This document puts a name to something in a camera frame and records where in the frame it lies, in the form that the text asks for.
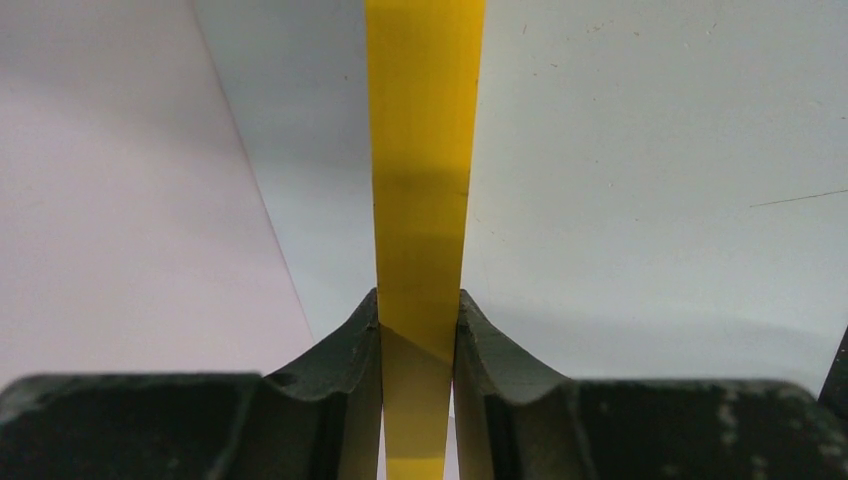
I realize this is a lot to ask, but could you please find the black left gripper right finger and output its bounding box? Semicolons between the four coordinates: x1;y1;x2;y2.
454;293;847;479

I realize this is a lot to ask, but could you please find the yellow wooden picture frame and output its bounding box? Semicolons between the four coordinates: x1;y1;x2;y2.
365;1;485;479

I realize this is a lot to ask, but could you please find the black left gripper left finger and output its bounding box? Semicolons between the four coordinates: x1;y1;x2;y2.
1;293;382;479

